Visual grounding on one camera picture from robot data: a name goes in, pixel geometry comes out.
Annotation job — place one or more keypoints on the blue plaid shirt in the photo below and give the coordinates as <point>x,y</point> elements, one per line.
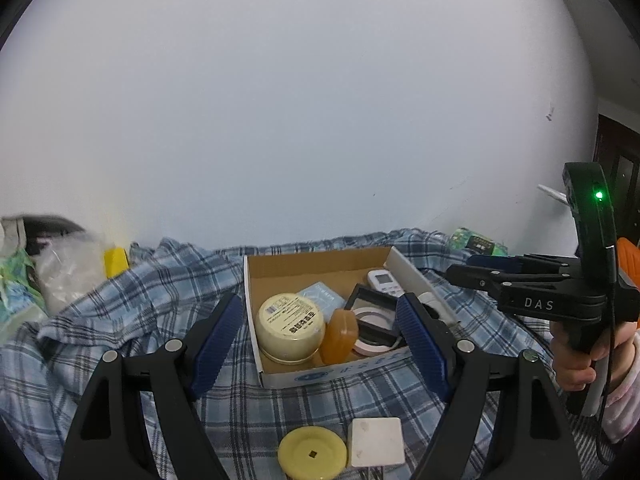
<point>150,320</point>

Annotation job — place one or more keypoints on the white remote control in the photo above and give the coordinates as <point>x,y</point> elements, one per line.
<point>384,280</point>

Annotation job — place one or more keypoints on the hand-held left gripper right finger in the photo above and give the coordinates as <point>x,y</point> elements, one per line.
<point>422,341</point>

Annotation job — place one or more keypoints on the dark bag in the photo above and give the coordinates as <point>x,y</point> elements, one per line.
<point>50,227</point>

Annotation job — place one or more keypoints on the clear plastic bag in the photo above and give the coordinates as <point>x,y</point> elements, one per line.
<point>67,270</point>

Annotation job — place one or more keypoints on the person's right hand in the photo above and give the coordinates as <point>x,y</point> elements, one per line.
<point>572,372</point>

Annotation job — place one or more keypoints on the person's right forearm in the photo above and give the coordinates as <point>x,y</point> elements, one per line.
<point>625,400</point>

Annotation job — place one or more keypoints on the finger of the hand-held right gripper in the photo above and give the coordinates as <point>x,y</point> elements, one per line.
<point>475,276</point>
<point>492,261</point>

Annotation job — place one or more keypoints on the yellow round disc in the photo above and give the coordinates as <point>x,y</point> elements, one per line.
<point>312,452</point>

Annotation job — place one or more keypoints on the white wall fixture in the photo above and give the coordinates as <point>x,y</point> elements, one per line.
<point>550,193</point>

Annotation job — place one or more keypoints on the pink round tin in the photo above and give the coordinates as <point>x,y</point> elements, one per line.
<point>372,321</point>

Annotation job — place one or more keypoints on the grey striped blanket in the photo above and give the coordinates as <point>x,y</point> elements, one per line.
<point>580,447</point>

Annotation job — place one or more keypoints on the dark wooden door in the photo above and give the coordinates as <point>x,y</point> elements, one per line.
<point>620,170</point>

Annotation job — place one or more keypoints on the grey small box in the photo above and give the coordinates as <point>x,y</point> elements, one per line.
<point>322,296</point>

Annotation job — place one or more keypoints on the cream round jar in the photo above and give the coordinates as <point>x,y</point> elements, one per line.
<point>290,327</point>

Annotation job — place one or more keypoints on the white cardboard box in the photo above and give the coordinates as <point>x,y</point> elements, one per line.
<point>310,270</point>

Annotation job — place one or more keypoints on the white power adapter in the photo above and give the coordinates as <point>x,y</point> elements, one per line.
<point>376,442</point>

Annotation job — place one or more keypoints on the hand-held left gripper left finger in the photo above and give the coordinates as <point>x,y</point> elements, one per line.
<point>220,341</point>

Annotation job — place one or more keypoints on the green plastic bag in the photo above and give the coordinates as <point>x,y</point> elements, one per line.
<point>15,280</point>

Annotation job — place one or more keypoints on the yellow block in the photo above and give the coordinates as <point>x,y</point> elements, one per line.
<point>116,262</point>

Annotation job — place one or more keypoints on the black frame with tape roll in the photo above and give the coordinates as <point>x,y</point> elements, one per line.
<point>372,300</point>

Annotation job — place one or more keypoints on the green printed packet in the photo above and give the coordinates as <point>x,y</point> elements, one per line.
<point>477,242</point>

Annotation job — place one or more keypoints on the orange soap bar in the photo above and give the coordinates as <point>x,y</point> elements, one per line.
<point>340,337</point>

